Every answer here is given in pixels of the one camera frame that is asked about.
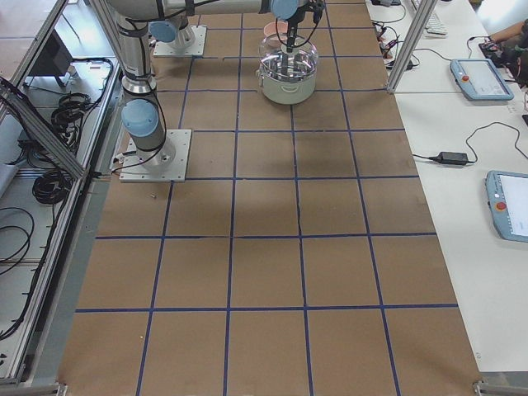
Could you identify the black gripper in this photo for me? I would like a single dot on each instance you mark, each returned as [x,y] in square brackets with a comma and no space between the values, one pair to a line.
[292,30]

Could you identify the glass pot lid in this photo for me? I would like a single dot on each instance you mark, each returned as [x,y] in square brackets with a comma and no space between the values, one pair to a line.
[278,63]

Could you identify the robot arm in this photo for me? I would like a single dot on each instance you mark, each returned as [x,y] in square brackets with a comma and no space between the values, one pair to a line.
[174,35]
[131,24]

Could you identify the pale green electric pot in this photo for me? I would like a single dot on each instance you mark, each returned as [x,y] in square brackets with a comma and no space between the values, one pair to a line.
[285,93]

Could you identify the pink bowl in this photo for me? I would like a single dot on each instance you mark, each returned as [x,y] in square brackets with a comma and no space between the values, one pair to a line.
[276,31]

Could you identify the blue teach pendant far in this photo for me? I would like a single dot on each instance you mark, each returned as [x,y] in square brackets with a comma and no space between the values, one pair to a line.
[479,80]

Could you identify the blue teach pendant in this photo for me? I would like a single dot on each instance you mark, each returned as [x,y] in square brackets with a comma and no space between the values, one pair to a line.
[479,80]
[507,201]

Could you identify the blue teach pendant near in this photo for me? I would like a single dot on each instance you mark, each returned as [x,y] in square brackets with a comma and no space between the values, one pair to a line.
[507,201]

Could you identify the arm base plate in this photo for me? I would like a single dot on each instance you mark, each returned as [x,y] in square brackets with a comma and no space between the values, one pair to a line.
[197,50]
[170,164]

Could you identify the aluminium frame post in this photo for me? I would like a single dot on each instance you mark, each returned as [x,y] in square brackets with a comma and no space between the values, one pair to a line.
[412,37]

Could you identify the black power brick with cable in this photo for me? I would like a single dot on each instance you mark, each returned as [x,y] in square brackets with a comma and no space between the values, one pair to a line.
[462,159]

